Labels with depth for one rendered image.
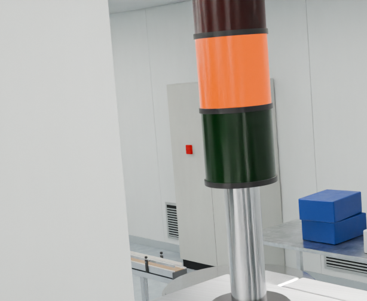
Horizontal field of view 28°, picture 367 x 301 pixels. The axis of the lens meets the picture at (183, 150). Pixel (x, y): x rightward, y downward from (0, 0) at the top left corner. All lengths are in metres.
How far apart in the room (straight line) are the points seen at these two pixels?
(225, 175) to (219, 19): 0.10
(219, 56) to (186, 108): 7.48
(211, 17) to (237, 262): 0.17
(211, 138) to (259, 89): 0.05
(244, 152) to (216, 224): 7.42
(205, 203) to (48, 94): 5.99
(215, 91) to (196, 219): 7.64
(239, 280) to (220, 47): 0.16
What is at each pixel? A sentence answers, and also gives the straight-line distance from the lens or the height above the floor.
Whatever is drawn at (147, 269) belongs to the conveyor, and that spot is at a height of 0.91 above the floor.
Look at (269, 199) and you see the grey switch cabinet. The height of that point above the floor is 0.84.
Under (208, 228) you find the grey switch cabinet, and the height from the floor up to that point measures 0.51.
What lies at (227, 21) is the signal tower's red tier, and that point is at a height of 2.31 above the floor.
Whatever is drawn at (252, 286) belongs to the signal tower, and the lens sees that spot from 0.53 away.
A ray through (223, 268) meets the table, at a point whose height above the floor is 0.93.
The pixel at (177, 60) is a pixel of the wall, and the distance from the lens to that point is 8.67.
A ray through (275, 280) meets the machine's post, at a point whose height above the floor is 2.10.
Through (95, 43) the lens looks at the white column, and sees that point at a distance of 2.15.
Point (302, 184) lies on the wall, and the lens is 7.55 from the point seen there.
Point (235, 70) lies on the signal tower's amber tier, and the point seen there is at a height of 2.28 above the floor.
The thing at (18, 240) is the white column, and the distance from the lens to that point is 2.04.
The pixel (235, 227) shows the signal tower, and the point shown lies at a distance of 0.52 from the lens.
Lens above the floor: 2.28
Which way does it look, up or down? 7 degrees down
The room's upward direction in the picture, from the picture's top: 5 degrees counter-clockwise
